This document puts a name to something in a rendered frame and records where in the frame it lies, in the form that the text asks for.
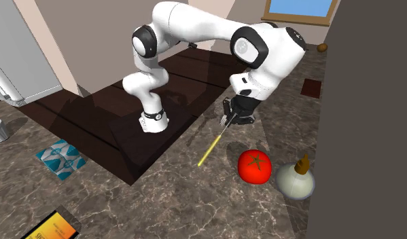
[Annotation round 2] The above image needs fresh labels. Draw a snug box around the white onion with brown stem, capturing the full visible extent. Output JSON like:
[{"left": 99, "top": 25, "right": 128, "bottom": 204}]
[{"left": 275, "top": 153, "right": 316, "bottom": 200}]

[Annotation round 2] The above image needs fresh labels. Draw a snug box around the dark brown robot stand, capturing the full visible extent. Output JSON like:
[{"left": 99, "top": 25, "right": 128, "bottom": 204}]
[{"left": 108, "top": 99, "right": 199, "bottom": 186}]

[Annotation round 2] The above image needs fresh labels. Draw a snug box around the teal and white patterned box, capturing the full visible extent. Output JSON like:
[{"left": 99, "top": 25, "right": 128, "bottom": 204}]
[{"left": 35, "top": 139, "right": 88, "bottom": 181}]

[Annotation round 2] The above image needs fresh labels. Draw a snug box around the yellow handled metal utensil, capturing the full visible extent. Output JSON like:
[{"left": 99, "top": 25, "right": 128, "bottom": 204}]
[{"left": 197, "top": 113, "right": 238, "bottom": 168}]

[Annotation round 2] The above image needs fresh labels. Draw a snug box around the orange and yellow book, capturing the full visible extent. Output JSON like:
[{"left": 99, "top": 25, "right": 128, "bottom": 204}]
[{"left": 20, "top": 205, "right": 82, "bottom": 239}]

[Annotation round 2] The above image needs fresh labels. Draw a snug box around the window with wooden frame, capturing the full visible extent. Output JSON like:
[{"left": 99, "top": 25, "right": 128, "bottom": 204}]
[{"left": 261, "top": 0, "right": 340, "bottom": 27}]

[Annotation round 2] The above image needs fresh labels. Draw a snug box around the red tomato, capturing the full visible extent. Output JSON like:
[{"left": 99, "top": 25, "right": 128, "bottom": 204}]
[{"left": 237, "top": 149, "right": 273, "bottom": 185}]

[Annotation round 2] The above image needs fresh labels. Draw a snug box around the grey refrigerator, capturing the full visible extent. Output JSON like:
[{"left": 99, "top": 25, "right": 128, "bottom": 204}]
[{"left": 0, "top": 0, "right": 63, "bottom": 107}]

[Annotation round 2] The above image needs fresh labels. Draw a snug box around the dark brown square mat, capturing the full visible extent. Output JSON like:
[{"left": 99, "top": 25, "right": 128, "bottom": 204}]
[{"left": 300, "top": 78, "right": 323, "bottom": 99}]

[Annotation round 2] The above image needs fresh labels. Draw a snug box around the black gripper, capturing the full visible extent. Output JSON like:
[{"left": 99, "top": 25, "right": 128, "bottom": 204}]
[{"left": 219, "top": 94, "right": 262, "bottom": 127}]

